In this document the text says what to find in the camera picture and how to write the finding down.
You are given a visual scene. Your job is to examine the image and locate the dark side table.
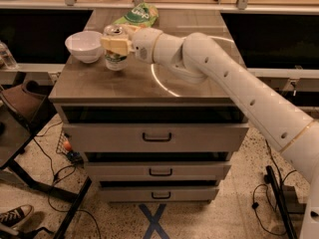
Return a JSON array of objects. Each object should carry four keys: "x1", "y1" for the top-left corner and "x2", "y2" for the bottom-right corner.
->
[{"x1": 0, "y1": 71, "x2": 93, "y2": 239}]

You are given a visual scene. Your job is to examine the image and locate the grey drawer cabinet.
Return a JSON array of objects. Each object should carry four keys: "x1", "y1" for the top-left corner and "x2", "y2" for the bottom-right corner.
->
[{"x1": 48, "y1": 8, "x2": 261, "y2": 204}]

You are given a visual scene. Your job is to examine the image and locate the green chip bag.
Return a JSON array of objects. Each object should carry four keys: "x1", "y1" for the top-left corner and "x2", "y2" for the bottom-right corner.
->
[{"x1": 115, "y1": 2, "x2": 159, "y2": 28}]

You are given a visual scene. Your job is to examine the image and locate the white bowl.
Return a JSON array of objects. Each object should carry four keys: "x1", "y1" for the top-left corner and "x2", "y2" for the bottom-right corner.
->
[{"x1": 65, "y1": 31, "x2": 104, "y2": 64}]

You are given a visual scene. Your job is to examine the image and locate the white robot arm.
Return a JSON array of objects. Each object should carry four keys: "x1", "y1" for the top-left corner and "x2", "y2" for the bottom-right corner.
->
[{"x1": 101, "y1": 25, "x2": 319, "y2": 239}]

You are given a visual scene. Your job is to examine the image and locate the black floor cable left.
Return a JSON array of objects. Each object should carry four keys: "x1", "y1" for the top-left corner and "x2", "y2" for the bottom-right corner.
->
[{"x1": 32, "y1": 120, "x2": 102, "y2": 239}]

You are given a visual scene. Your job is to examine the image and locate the black floor cable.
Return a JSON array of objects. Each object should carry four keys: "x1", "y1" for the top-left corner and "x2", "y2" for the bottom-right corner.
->
[
  {"x1": 251, "y1": 139, "x2": 300, "y2": 237},
  {"x1": 32, "y1": 120, "x2": 102, "y2": 239}
]

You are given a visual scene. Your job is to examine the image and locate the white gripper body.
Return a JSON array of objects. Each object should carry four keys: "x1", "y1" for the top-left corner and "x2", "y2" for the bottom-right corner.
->
[{"x1": 132, "y1": 28, "x2": 162, "y2": 64}]

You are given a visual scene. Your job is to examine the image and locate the black stand base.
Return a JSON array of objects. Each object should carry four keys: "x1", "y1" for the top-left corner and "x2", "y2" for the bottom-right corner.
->
[{"x1": 265, "y1": 165, "x2": 306, "y2": 239}]

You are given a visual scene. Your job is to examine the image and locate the middle drawer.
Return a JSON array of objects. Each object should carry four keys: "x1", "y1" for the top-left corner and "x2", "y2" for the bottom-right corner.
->
[{"x1": 85, "y1": 161, "x2": 231, "y2": 181}]

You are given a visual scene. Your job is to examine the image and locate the black floor cable right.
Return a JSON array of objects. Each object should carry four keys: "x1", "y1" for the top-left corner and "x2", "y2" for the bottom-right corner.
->
[{"x1": 251, "y1": 139, "x2": 300, "y2": 237}]

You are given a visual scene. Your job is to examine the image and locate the top drawer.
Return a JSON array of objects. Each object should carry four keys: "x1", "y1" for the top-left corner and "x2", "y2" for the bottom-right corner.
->
[{"x1": 63, "y1": 123, "x2": 248, "y2": 152}]

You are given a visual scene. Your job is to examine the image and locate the black and white sneaker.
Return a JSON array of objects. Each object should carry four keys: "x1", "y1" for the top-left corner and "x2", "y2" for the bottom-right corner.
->
[{"x1": 0, "y1": 204, "x2": 34, "y2": 228}]

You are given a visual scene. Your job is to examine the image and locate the clear plastic bottle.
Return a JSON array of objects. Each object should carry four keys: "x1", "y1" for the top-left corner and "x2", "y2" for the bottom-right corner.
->
[{"x1": 0, "y1": 42, "x2": 18, "y2": 69}]

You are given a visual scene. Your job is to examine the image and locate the bottom drawer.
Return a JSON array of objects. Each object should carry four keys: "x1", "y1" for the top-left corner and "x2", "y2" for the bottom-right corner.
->
[{"x1": 99, "y1": 186, "x2": 219, "y2": 202}]

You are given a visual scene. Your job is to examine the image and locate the drawer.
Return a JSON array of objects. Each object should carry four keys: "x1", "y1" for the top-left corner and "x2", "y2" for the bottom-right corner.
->
[
  {"x1": 99, "y1": 186, "x2": 219, "y2": 202},
  {"x1": 85, "y1": 161, "x2": 231, "y2": 181},
  {"x1": 63, "y1": 123, "x2": 248, "y2": 152}
]

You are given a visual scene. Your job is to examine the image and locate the wire mesh basket with ball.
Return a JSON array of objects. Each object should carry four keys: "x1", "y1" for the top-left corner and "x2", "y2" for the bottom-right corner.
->
[{"x1": 56, "y1": 131, "x2": 83, "y2": 164}]

